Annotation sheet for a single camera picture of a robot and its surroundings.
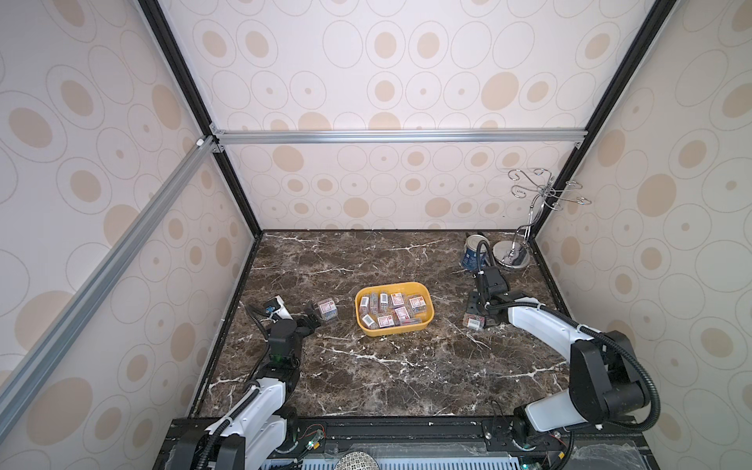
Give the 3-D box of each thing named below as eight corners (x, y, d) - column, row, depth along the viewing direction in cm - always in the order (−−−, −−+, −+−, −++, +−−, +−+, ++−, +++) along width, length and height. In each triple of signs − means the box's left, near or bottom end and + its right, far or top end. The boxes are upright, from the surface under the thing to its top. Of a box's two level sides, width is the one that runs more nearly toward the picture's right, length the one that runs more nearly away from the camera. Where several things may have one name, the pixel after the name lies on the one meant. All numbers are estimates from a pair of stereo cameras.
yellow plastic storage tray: (359, 338, 93) (357, 330, 88) (355, 298, 102) (354, 289, 98) (436, 328, 95) (438, 320, 90) (425, 290, 104) (427, 280, 100)
